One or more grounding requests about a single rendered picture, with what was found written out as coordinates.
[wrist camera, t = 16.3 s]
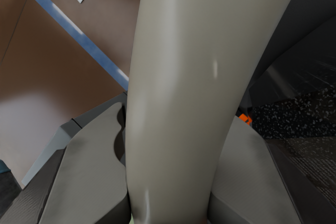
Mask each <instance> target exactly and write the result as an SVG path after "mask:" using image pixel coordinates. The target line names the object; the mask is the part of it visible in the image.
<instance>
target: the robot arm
mask: <svg viewBox="0 0 336 224"><path fill-rule="evenodd" d="M125 127H126V108H125V103H124V102H123V103H122V102H117V103H115V104H113V105H112V106H111V107H109V108H108V109H107V110H105V111H104V112H103V113H101V114H100V115H99V116H97V117H96V118H95V119H93V120H92V121H91V122H90V123H88V124H87V125H86V126H85V127H83V128H82V129H81V130H80V131H79V132H78V133H77V134H76V135H75V136H74V137H73V138H72V139H71V140H70V141H69V143H68V144H67V145H66V146H65V147H64V149H57V150H56V151H55V152H54V153H53V155H52V156H51V157H50V158H49V159H48V160H47V162H46V163H45V164H44V165H43V166H42V167H41V169H40V170H39V171H38V172H37V173H36V174H35V176H34V177H33V178H32V179H31V180H30V182H29V183H28V184H27V185H26V186H25V187H24V189H22V188H21V186H20V185H19V183H18V182H17V180H16V178H15V177H14V175H13V174H12V172H11V169H9V168H8V167H7V165H6V164H5V163H4V162H3V160H1V159H0V224H129V223H130V221H131V218H132V212H131V206H130V200H129V193H128V185H127V173H126V168H125V166H124V165H123V164H122V163H121V162H120V160H121V158H122V156H123V154H124V153H125V147H124V140H123V133H122V132H123V130H124V129H125ZM207 218H208V220H209V221H210V222H211V223H212V224H336V209H335V207H334V206H333V205H332V204H331V203H330V202H329V201H328V200H327V198H326V197H325V196H324V195H323V194H322V193H321V192H320V191H319V190H318V189H317V188H316V187H315V186H314V185H313V184H312V183H311V182H310V181H309V180H308V179H307V177H306V176H305V175H304V174H303V173H302V172H301V171H300V170H299V169H298V168H297V167H296V166H295V165H294V164H293V163H292V162H291V161H290V160H289V159H288V158H287V157H286V156H285V155H284V153H283V152H282V151H281V150H280V149H279V148H278V147H277V146H276V145H275V144H270V143H267V142H266V141H265V140H264V139H263V138H262V137H261V136H260V135H259V134H258V133H257V132H256V131H255V130H254V129H253V128H252V127H250V126H249V125H248V124H247V123H246V122H244V121H243V120H241V119H240V118H239V117H237V116H236V115H235V116H234V119H233V121H232V124H231V126H230V129H229V132H228V134H227V137H226V140H225V142H224V145H223V148H222V151H221V154H220V157H219V161H218V164H217V168H216V171H215V175H214V179H213V183H212V187H211V191H210V196H209V202H208V209H207Z"/></svg>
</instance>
